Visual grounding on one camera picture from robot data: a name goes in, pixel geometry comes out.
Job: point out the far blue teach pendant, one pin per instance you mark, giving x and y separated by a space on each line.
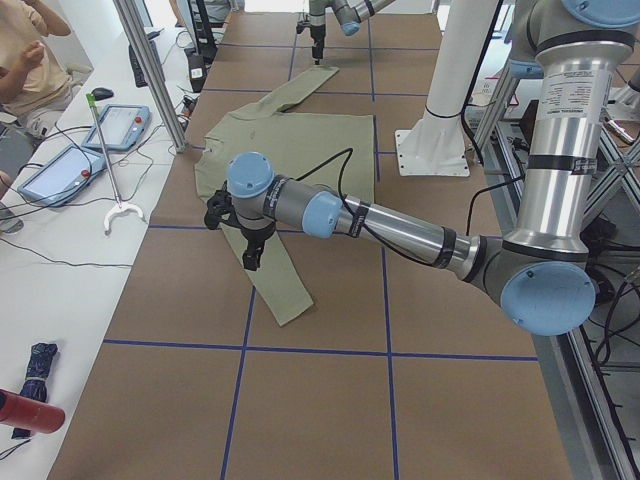
122 125

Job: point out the aluminium frame post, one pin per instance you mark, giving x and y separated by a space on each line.
152 68

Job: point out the olive green long-sleeve shirt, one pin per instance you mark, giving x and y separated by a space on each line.
327 149

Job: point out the folded navy blue umbrella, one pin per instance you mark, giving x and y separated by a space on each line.
37 373

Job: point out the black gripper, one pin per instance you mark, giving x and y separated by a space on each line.
255 236
316 33

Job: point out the white reacher grabber stick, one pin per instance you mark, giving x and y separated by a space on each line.
121 207

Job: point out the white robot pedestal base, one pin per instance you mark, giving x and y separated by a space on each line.
435 145

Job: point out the black keyboard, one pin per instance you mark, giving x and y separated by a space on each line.
138 73

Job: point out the person in beige shirt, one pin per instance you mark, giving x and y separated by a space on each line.
34 87

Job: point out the black computer mouse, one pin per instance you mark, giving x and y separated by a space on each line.
102 93

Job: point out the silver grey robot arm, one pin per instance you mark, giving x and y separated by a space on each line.
349 18
535 270

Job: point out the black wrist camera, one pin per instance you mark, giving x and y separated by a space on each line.
219 208

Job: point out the red cylindrical bottle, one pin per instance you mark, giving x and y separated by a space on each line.
29 414

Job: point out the near blue teach pendant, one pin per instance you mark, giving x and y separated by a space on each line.
58 181

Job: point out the blue teach pendant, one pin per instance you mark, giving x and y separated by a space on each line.
122 125
58 181

